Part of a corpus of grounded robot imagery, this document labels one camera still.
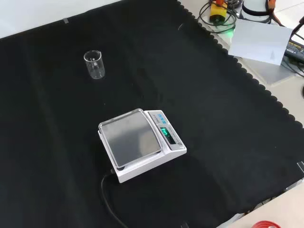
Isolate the yellow stop button box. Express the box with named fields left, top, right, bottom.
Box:
left=209, top=0, right=228, bottom=26

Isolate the black bench cloth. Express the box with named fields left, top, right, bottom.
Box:
left=0, top=0, right=304, bottom=228

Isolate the white electronic balance steel pan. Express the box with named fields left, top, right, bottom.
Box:
left=97, top=108, right=188, bottom=184

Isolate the black looped cable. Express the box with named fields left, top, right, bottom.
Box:
left=199, top=0, right=240, bottom=27

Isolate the black balance power cable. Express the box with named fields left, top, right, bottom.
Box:
left=100, top=168, right=129, bottom=228

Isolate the clear glass beaker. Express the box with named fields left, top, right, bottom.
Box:
left=83, top=50, right=105, bottom=80

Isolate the red round object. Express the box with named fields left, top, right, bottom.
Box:
left=251, top=220, right=282, bottom=228

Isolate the pale board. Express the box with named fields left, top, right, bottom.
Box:
left=228, top=19, right=294, bottom=66

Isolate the black power adapter yellow label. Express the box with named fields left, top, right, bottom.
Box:
left=284, top=39, right=304, bottom=62

